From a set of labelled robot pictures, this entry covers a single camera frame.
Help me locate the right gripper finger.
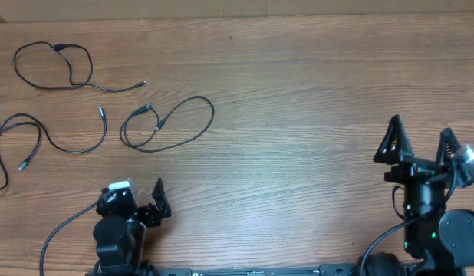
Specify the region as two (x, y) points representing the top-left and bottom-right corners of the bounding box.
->
(373, 114), (414, 165)
(436, 128), (462, 166)

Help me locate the black thin USB cable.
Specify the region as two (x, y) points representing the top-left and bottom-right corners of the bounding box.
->
(12, 41), (148, 94)

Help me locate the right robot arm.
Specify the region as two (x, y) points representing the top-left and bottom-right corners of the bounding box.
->
(354, 115), (474, 275)

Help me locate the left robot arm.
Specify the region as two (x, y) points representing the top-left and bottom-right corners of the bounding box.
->
(93, 179), (172, 275)

